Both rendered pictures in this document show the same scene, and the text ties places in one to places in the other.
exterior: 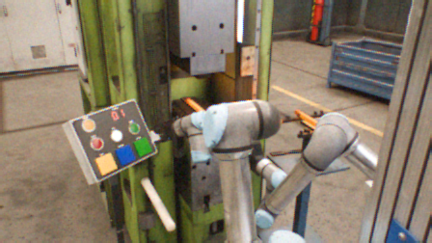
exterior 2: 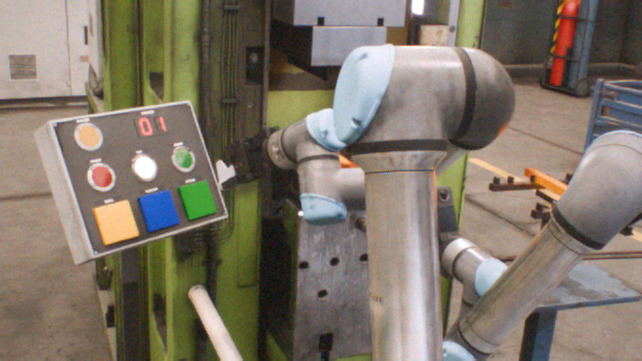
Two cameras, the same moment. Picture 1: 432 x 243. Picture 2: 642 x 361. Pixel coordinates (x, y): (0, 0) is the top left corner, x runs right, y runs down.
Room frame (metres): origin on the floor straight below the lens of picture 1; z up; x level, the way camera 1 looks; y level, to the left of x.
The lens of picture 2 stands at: (0.07, 0.00, 1.54)
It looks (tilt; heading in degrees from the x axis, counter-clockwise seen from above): 18 degrees down; 3
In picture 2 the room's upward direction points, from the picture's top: 3 degrees clockwise
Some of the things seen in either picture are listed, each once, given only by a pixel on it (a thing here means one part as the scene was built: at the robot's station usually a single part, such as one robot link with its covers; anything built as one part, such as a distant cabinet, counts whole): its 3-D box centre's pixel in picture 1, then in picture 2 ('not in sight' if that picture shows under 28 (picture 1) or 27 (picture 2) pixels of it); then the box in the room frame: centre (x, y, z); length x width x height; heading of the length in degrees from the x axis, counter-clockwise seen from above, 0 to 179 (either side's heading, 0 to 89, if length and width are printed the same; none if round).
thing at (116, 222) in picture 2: (105, 164); (116, 222); (1.32, 0.46, 1.01); 0.07 x 0.05 x 0.07; 141
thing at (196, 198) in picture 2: (142, 147); (196, 201); (1.47, 0.34, 1.01); 0.07 x 0.05 x 0.07; 141
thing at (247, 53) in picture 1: (247, 61); (430, 55); (2.05, -0.19, 1.27); 0.09 x 0.02 x 0.17; 116
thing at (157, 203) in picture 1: (157, 202); (219, 335); (1.56, 0.30, 0.62); 0.44 x 0.05 x 0.05; 26
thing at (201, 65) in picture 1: (192, 55); (317, 34); (1.98, 0.13, 1.32); 0.42 x 0.20 x 0.10; 26
